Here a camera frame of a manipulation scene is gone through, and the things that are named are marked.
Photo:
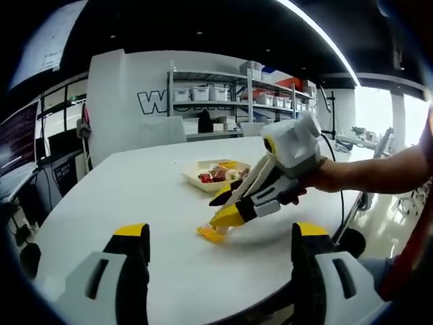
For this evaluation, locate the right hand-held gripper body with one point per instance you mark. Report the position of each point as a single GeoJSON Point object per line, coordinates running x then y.
{"type": "Point", "coordinates": [292, 144]}

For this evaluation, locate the person's blue jeans leg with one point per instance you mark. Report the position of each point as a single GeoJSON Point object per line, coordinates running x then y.
{"type": "Point", "coordinates": [375, 268]}

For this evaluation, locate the white box with blue lid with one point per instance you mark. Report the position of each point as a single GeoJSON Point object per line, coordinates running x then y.
{"type": "Point", "coordinates": [271, 73]}

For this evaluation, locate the dark red food packet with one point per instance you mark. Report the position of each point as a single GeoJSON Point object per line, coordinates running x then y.
{"type": "Point", "coordinates": [220, 176]}

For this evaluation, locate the bright red food packet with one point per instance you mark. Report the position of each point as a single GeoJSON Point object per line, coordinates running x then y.
{"type": "Point", "coordinates": [205, 178]}

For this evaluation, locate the black tripod stand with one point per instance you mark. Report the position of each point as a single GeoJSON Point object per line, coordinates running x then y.
{"type": "Point", "coordinates": [333, 111]}

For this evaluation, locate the yellow white food packet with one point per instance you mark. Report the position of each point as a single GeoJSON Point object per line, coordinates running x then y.
{"type": "Point", "coordinates": [233, 174]}

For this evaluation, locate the grey hanging bag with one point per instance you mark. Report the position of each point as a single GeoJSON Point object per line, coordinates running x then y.
{"type": "Point", "coordinates": [84, 128]}

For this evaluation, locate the person's right hand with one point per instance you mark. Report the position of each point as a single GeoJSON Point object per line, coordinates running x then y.
{"type": "Point", "coordinates": [321, 177]}

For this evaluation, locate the grey metal shelf rack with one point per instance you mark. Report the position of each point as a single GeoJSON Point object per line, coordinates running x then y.
{"type": "Point", "coordinates": [293, 98]}
{"type": "Point", "coordinates": [203, 102]}

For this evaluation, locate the white cardboard box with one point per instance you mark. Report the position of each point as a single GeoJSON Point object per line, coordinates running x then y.
{"type": "Point", "coordinates": [225, 123]}
{"type": "Point", "coordinates": [191, 126]}

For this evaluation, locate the grey plastic crate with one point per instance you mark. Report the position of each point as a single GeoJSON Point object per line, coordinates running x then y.
{"type": "Point", "coordinates": [253, 66]}

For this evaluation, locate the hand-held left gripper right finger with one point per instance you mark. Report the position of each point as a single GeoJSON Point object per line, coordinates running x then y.
{"type": "Point", "coordinates": [335, 284]}

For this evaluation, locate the long ceiling light strip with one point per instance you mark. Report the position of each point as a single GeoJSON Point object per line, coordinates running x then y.
{"type": "Point", "coordinates": [324, 36]}

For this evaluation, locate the cream hexagonal paper container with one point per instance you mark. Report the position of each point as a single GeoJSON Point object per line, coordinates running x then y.
{"type": "Point", "coordinates": [194, 177]}

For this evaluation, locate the white lidded storage bin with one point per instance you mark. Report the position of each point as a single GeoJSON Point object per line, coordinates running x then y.
{"type": "Point", "coordinates": [182, 94]}
{"type": "Point", "coordinates": [220, 93]}
{"type": "Point", "coordinates": [201, 93]}

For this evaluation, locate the white office chair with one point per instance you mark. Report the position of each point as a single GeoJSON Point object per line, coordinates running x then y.
{"type": "Point", "coordinates": [162, 130]}
{"type": "Point", "coordinates": [252, 129]}

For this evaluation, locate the large yellow food packet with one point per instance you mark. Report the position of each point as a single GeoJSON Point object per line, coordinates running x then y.
{"type": "Point", "coordinates": [211, 234]}

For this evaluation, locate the small yellow food packet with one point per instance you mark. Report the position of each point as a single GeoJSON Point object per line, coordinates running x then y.
{"type": "Point", "coordinates": [226, 165]}

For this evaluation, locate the large hanging projection screen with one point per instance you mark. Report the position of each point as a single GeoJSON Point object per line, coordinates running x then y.
{"type": "Point", "coordinates": [47, 44]}

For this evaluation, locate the black bag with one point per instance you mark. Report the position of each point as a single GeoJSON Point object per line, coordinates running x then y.
{"type": "Point", "coordinates": [204, 122]}

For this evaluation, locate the green potted plant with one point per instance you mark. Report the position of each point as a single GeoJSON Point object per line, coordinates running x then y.
{"type": "Point", "coordinates": [358, 129]}

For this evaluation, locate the black computer monitor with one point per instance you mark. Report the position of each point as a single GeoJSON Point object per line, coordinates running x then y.
{"type": "Point", "coordinates": [64, 142]}
{"type": "Point", "coordinates": [40, 149]}

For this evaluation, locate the person's red shirt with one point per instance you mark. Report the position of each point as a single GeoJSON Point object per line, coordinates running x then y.
{"type": "Point", "coordinates": [412, 257]}

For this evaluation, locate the black cabinet with label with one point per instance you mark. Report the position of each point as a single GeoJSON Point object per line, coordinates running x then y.
{"type": "Point", "coordinates": [65, 170]}

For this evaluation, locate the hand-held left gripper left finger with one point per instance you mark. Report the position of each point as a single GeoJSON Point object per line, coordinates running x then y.
{"type": "Point", "coordinates": [91, 281]}

